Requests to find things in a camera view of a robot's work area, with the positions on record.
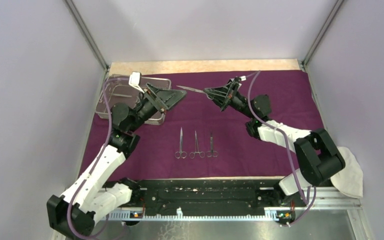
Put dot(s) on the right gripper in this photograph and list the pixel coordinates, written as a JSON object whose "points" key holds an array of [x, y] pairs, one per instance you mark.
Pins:
{"points": [[223, 96]]}

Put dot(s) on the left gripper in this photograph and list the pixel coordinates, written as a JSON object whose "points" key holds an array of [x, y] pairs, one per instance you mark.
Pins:
{"points": [[167, 98]]}

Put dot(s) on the surgical scissors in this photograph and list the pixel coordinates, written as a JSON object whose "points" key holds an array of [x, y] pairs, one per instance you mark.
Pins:
{"points": [[195, 90]]}

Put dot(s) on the maroon wrap cloth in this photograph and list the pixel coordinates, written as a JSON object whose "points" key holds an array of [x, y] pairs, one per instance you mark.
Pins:
{"points": [[239, 154]]}

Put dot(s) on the metal mesh instrument tray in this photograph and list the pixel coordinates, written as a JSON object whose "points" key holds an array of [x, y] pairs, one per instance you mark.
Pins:
{"points": [[119, 91]]}

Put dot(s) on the surgical forceps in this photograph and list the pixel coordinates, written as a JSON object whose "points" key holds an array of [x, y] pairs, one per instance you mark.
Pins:
{"points": [[180, 154]]}

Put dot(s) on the small metal scissors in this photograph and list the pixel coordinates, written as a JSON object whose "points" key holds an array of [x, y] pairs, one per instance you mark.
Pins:
{"points": [[211, 153]]}

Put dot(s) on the surgical clamp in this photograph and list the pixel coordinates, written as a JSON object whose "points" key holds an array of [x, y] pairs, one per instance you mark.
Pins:
{"points": [[197, 151]]}

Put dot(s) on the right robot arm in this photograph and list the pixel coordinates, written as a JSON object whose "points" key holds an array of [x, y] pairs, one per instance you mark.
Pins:
{"points": [[317, 155]]}

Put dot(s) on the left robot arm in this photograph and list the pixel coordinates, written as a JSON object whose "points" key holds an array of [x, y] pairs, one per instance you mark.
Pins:
{"points": [[76, 211]]}

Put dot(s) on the white crumpled cloth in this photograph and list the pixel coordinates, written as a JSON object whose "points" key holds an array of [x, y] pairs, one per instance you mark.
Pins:
{"points": [[349, 181]]}

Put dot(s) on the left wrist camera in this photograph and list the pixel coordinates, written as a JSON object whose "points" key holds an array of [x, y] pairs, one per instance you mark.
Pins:
{"points": [[134, 81]]}

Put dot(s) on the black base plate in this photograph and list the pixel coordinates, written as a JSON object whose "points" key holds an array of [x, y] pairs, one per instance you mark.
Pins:
{"points": [[209, 197]]}

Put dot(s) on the grey cable duct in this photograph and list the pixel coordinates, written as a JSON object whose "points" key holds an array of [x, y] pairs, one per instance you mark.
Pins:
{"points": [[128, 215]]}

